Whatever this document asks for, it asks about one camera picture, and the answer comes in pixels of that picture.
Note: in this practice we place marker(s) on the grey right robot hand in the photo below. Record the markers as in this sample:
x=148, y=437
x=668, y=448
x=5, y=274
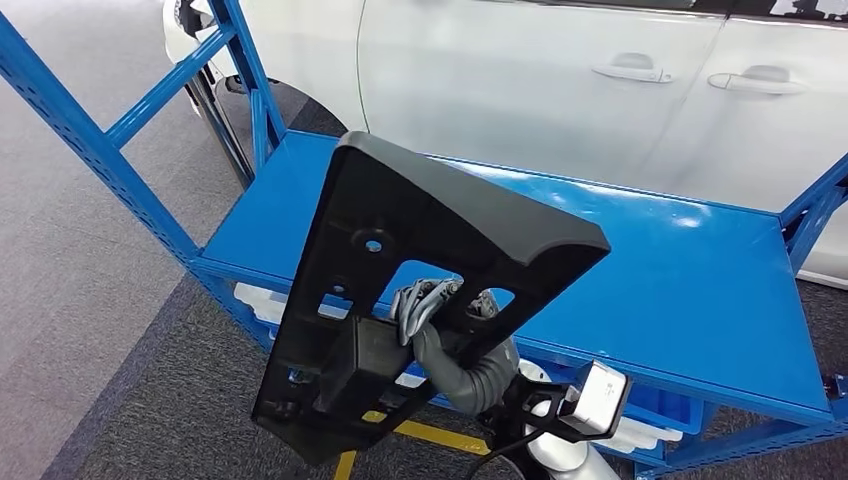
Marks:
x=477, y=391

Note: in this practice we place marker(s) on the black plastic bracket part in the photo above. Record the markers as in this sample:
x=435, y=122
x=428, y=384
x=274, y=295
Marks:
x=464, y=212

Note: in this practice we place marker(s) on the blue metal shelf rack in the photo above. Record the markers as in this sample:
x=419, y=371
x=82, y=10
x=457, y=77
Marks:
x=662, y=298

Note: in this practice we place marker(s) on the white plastic bin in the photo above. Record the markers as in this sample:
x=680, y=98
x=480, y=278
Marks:
x=642, y=434
x=255, y=301

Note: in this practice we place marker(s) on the blue plastic bin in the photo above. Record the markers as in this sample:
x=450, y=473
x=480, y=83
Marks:
x=662, y=404

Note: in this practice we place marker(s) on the white car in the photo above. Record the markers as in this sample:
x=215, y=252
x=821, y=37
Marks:
x=530, y=86

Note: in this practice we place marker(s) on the dark metal pole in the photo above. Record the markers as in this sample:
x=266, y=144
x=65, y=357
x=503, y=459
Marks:
x=218, y=126

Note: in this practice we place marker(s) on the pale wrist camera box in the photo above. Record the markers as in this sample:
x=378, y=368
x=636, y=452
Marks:
x=596, y=397

